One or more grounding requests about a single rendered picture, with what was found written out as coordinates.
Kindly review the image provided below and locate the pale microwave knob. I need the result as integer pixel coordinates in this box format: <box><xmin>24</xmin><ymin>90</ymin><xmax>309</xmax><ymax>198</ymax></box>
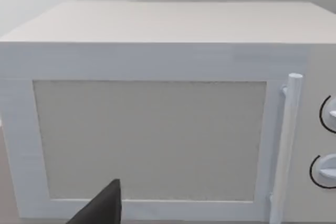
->
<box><xmin>319</xmin><ymin>94</ymin><xmax>336</xmax><ymax>133</ymax></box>
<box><xmin>309</xmin><ymin>154</ymin><xmax>336</xmax><ymax>190</ymax></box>

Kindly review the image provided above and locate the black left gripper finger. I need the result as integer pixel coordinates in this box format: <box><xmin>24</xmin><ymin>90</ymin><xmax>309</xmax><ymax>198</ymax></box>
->
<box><xmin>66</xmin><ymin>178</ymin><xmax>123</xmax><ymax>224</ymax></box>

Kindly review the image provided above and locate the pale microwave door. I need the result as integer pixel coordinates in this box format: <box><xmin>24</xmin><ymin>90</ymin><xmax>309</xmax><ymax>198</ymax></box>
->
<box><xmin>0</xmin><ymin>42</ymin><xmax>308</xmax><ymax>221</ymax></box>

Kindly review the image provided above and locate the pale microwave oven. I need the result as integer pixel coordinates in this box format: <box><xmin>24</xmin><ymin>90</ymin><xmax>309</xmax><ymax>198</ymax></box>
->
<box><xmin>0</xmin><ymin>1</ymin><xmax>336</xmax><ymax>224</ymax></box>

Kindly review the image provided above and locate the pale microwave door handle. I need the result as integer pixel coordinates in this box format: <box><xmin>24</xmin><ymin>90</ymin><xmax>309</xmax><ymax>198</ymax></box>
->
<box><xmin>267</xmin><ymin>73</ymin><xmax>304</xmax><ymax>224</ymax></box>

